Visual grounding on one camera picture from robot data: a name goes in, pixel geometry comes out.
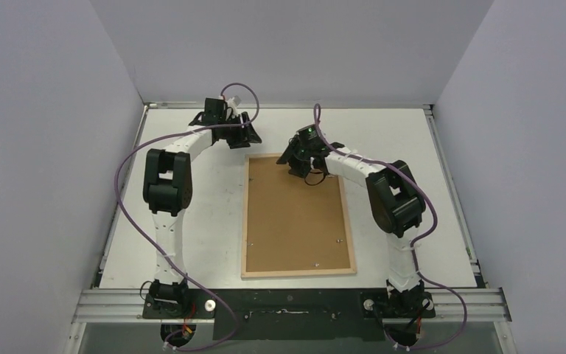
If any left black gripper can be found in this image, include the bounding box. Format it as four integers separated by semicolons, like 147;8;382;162
218;112;261;149

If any white wooden picture frame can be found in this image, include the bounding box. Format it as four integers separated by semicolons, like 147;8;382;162
240;153;357;280

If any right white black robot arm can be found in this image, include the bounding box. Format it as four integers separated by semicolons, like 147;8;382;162
277;125;435;318

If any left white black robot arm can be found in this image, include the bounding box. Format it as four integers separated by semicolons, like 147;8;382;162
143;95;262;318

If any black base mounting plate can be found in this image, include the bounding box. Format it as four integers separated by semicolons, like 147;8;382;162
142;288;436;346

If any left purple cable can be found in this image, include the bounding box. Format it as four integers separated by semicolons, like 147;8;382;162
113;82;260;353

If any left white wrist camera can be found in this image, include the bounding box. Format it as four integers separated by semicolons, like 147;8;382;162
226;96;241;117

